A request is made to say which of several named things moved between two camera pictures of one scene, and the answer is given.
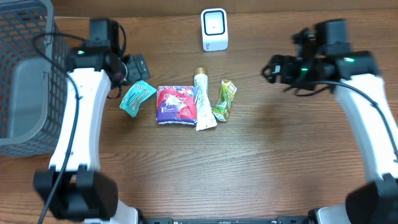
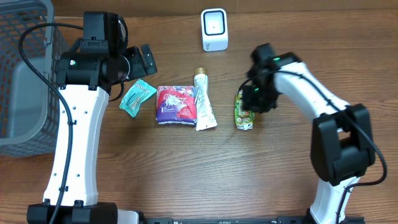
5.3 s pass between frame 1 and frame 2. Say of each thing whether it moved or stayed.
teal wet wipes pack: stayed
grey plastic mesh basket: stayed
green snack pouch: moved
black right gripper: moved
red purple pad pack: stayed
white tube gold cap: stayed
